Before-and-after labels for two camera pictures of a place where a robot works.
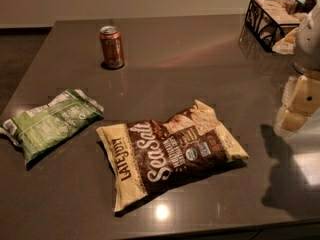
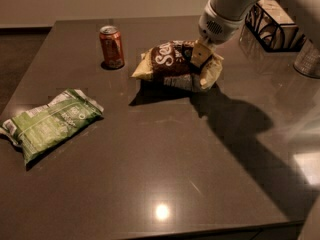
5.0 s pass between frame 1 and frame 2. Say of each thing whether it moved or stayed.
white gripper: moved
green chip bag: stayed
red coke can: stayed
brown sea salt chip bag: moved
